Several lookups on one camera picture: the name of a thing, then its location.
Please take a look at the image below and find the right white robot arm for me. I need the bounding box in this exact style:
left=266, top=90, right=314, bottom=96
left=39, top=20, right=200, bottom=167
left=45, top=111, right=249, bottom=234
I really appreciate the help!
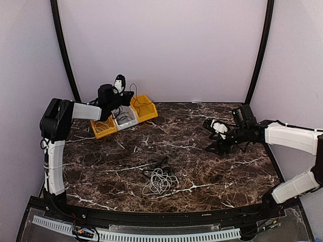
left=203, top=104, right=322, bottom=219

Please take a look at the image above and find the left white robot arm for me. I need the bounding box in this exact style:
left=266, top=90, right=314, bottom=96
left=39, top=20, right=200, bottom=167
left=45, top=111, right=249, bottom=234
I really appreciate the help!
left=40, top=84, right=134, bottom=197

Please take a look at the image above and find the white slotted cable duct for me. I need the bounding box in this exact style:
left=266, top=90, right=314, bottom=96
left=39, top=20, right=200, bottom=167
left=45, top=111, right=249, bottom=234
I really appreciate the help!
left=32, top=215, right=241, bottom=241

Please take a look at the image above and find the left yellow plastic bin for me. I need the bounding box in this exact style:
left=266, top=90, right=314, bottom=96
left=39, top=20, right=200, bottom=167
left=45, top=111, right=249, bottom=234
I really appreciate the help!
left=90, top=116, right=118, bottom=139

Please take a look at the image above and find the white cable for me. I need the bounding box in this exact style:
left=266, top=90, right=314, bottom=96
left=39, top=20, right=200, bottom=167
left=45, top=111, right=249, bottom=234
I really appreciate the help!
left=94, top=120, right=113, bottom=133
left=142, top=168, right=180, bottom=196

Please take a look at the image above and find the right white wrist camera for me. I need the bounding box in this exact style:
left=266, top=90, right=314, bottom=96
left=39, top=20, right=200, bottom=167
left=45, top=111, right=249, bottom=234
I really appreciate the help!
left=202, top=119, right=231, bottom=139

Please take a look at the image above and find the right yellow plastic bin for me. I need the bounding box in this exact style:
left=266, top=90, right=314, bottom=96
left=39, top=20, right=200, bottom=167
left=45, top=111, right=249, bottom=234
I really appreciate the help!
left=131, top=94, right=158, bottom=123

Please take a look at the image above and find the thin black cable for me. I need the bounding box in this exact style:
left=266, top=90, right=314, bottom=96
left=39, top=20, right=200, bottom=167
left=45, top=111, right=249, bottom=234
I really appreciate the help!
left=113, top=107, right=134, bottom=125

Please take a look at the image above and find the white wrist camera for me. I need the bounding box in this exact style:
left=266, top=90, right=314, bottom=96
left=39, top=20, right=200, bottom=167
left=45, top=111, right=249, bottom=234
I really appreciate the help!
left=114, top=74, right=126, bottom=95
left=202, top=119, right=231, bottom=139

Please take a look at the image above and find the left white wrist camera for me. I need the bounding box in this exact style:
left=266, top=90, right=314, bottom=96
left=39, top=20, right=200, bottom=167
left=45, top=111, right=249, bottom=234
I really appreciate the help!
left=114, top=74, right=126, bottom=95

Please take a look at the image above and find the yellow plastic bin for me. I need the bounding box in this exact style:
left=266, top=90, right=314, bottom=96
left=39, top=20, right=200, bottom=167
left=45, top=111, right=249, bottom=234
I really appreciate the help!
left=90, top=116, right=118, bottom=139
left=131, top=94, right=158, bottom=123

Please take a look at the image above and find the thick black cable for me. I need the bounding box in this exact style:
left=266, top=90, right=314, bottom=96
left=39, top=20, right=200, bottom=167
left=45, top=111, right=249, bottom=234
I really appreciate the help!
left=141, top=156, right=177, bottom=178

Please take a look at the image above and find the right black frame post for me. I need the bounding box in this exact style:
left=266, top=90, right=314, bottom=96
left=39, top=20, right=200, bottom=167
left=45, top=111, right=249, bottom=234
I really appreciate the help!
left=244, top=0, right=275, bottom=104

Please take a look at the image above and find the grey plastic bin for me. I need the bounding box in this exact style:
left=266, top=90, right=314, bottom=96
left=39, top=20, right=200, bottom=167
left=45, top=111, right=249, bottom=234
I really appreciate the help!
left=112, top=106, right=139, bottom=131

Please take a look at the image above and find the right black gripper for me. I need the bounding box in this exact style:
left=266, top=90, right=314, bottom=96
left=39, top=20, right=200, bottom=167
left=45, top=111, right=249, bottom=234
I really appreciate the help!
left=205, top=126, right=248, bottom=156

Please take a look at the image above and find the black frame post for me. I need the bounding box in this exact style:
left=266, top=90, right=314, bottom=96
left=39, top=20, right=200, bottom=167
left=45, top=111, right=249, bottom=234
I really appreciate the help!
left=50, top=0, right=81, bottom=102
left=244, top=0, right=275, bottom=104

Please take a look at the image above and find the black front rail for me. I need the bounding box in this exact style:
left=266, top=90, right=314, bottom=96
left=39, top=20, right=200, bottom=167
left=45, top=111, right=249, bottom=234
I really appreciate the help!
left=29, top=197, right=285, bottom=228

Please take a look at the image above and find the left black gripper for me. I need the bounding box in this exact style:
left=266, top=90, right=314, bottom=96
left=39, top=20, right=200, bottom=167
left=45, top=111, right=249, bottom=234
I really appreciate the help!
left=109, top=91, right=134, bottom=110

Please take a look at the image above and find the left black frame post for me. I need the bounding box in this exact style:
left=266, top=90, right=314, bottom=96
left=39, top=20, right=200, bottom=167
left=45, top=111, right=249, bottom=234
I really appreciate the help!
left=50, top=0, right=81, bottom=102

